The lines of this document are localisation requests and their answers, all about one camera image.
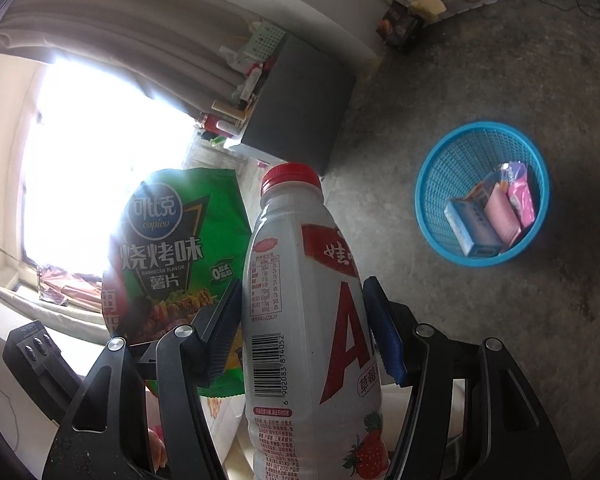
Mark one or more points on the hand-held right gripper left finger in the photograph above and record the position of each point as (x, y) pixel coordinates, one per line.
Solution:
(225, 330)

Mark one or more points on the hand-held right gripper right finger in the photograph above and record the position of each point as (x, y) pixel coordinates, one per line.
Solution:
(380, 330)

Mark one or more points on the white red-capped drink bottle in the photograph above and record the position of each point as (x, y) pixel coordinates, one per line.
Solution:
(290, 310)

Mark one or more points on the green chips bag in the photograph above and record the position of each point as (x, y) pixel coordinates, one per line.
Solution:
(170, 240)

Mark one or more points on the blue mesh plastic basket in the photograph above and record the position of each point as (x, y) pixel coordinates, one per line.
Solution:
(435, 185)

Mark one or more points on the blue carton box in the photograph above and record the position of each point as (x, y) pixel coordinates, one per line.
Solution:
(472, 230)

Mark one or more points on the pink ribbed packet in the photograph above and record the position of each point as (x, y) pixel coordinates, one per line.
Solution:
(502, 217)

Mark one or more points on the orange striped packet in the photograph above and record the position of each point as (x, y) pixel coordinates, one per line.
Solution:
(482, 192)

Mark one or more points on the pink purple packet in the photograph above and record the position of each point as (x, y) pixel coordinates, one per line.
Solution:
(522, 195)

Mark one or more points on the cream flat box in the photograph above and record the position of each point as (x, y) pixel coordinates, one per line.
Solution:
(227, 109)

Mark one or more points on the dark grey cabinet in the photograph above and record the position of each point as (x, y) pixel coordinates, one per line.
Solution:
(300, 105)

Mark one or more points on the green perforated plastic tray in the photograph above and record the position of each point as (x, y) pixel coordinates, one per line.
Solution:
(267, 40)

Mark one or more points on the brown printed box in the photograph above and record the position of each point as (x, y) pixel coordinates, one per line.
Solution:
(400, 25)

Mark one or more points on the beige curtain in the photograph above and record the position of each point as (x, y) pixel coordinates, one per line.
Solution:
(130, 35)

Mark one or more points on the yellow sponge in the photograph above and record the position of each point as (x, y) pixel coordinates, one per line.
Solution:
(430, 7)

